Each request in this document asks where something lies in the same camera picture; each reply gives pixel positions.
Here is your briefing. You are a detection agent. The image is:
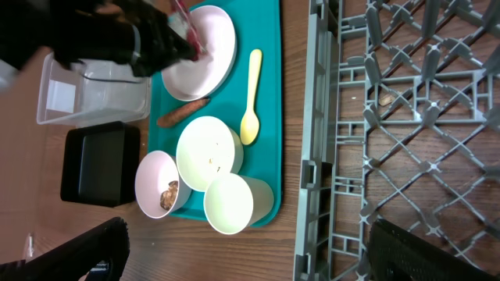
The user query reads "black plastic tray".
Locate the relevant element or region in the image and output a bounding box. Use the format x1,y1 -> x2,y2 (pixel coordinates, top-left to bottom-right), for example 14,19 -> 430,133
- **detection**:
60,122 -> 141,208

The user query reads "white cup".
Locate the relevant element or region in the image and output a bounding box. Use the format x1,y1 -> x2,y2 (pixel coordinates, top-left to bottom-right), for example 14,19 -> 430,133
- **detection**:
203,173 -> 274,235

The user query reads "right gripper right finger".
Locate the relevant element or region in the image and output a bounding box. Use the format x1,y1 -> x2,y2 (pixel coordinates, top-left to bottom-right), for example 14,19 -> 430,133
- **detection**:
367,219 -> 498,281

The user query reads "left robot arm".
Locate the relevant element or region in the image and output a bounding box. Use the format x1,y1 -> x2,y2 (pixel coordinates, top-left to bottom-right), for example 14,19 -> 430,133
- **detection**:
1,0 -> 198,77

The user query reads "red snack wrapper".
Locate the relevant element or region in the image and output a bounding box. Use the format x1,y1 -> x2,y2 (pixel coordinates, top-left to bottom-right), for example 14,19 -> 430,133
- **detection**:
169,0 -> 207,61

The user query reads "grey dishwasher rack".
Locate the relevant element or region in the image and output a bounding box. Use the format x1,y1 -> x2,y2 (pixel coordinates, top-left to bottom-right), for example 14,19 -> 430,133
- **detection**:
293,0 -> 499,280

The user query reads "clear plastic bin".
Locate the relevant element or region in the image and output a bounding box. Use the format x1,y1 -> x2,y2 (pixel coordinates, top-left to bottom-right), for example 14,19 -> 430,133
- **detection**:
37,53 -> 152,127

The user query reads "white bowl with rice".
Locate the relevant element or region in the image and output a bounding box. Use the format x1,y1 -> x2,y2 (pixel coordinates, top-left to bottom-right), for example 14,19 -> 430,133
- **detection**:
176,116 -> 244,192

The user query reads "brown food scrap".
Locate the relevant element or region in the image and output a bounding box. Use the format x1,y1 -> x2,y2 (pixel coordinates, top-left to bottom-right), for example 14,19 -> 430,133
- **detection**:
160,180 -> 179,211

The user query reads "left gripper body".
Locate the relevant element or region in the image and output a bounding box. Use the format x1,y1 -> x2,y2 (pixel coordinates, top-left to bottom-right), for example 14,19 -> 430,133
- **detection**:
112,0 -> 195,77

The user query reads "teal serving tray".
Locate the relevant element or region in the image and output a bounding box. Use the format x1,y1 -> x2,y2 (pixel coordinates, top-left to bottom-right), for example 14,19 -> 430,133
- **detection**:
148,0 -> 283,227

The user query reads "large white plate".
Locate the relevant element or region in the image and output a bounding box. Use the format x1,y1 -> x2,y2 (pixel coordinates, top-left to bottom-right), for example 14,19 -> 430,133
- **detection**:
162,5 -> 237,101

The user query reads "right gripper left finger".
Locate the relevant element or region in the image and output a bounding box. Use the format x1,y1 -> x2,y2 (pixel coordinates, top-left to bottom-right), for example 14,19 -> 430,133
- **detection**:
1,217 -> 130,280

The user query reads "yellow plastic spoon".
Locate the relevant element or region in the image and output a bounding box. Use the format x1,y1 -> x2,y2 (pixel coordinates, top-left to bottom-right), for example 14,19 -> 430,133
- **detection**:
240,49 -> 263,145

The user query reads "brown carrot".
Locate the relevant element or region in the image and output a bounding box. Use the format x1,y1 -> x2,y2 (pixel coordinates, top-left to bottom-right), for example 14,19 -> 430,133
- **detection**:
156,98 -> 210,128

